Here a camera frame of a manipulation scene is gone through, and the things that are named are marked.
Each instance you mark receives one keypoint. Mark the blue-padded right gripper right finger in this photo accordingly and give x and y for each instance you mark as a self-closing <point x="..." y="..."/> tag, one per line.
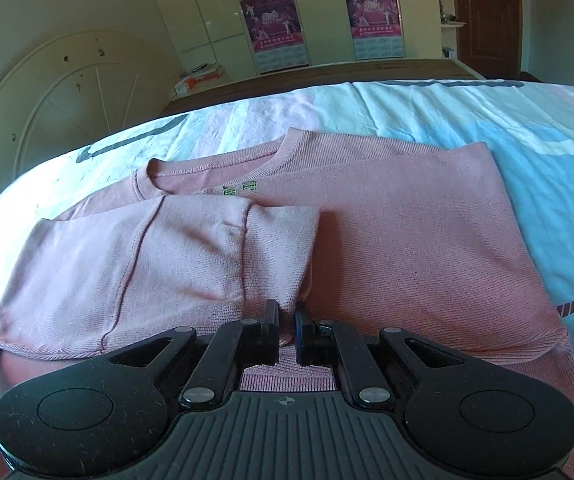
<point x="340" y="347"/>

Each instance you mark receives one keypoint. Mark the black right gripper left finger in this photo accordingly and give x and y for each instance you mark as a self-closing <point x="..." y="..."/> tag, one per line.
<point x="233" y="347"/>

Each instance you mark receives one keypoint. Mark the pink knit sweater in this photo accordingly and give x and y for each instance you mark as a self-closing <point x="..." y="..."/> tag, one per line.
<point x="369" y="230"/>

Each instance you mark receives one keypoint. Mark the white orange box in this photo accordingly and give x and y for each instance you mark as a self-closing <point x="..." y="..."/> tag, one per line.
<point x="202" y="73"/>

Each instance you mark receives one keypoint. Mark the cream arched headboard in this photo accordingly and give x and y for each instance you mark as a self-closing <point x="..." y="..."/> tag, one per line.
<point x="77" y="89"/>

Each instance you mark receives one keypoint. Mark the blue patterned bed sheet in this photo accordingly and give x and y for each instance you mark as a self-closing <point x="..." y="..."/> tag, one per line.
<point x="529" y="129"/>

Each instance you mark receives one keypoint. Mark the lower left pink poster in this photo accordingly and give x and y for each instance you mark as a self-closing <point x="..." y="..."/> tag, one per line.
<point x="272" y="24"/>

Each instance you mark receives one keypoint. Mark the pink poster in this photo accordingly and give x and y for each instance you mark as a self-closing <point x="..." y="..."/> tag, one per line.
<point x="374" y="18"/>
<point x="272" y="24"/>

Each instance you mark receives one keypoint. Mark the cream wardrobe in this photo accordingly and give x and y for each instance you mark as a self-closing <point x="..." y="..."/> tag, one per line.
<point x="214" y="31"/>

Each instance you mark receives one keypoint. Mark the lower right pink poster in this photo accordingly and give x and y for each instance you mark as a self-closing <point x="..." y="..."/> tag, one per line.
<point x="374" y="18"/>

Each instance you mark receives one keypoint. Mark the brown wooden door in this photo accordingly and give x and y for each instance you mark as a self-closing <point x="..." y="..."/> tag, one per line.
<point x="491" y="38"/>

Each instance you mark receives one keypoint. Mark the cream corner shelf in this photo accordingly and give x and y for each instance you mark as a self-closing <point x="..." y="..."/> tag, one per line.
<point x="450" y="25"/>

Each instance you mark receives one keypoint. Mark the brown wooden bed frame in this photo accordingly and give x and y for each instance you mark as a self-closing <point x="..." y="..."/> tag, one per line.
<point x="305" y="77"/>

